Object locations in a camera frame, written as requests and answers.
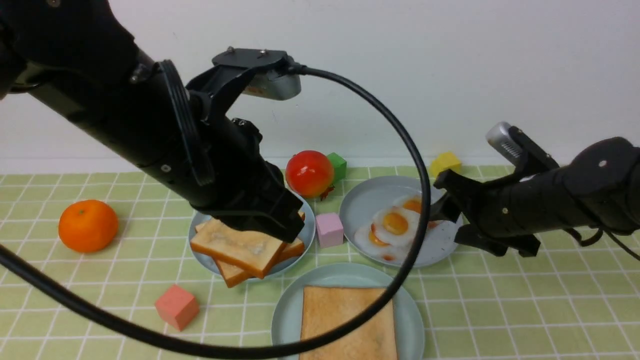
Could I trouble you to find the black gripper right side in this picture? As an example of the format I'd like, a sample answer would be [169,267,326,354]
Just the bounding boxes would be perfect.
[434,170,541,258]

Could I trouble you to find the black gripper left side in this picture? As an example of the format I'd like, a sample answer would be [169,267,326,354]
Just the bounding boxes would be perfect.
[187,118,304,243]

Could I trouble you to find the toast slice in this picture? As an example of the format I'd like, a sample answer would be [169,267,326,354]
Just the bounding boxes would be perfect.
[299,285,399,360]
[190,218,287,280]
[213,238,306,289]

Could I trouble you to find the fried egg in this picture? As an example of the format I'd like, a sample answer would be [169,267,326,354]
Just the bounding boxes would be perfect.
[382,196,422,235]
[352,225,414,264]
[368,206,420,248]

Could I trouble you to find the red tomato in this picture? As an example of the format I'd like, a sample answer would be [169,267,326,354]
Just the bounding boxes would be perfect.
[285,150,335,201]

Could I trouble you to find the yellow cube block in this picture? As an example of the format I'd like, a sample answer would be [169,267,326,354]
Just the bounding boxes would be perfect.
[429,152,462,177]

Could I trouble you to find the blue plate with toast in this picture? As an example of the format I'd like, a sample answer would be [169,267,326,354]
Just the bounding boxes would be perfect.
[192,194,316,282]

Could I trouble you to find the pink cube block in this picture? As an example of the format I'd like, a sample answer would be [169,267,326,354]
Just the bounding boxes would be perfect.
[315,212,345,249]

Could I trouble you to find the green cube block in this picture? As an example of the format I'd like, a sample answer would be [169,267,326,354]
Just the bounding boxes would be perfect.
[326,152,348,184]

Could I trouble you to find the grey plate with eggs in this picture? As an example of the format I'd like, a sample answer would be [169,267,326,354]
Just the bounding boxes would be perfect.
[339,175,463,268]

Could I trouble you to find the salmon red cube block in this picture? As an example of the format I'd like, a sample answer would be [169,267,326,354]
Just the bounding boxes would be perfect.
[154,284,201,332]

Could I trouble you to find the light teal front plate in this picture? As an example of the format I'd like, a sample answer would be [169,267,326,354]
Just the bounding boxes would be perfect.
[271,262,426,360]

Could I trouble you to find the green checked tablecloth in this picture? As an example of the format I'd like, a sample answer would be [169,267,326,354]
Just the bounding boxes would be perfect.
[0,172,640,360]

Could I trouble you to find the orange mandarin fruit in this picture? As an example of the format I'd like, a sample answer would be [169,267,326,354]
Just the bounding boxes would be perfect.
[58,199,119,254]

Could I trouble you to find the wrist camera right side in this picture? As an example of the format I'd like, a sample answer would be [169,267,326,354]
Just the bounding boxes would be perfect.
[486,121,560,179]

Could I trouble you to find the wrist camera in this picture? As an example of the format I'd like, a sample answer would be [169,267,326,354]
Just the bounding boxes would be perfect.
[186,47,302,117]
[486,121,560,179]

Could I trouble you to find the wrist camera left side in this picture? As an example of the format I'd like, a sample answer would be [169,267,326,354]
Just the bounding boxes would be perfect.
[186,47,302,117]

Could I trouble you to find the black camera cable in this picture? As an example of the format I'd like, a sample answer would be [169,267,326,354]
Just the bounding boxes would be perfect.
[0,64,432,360]

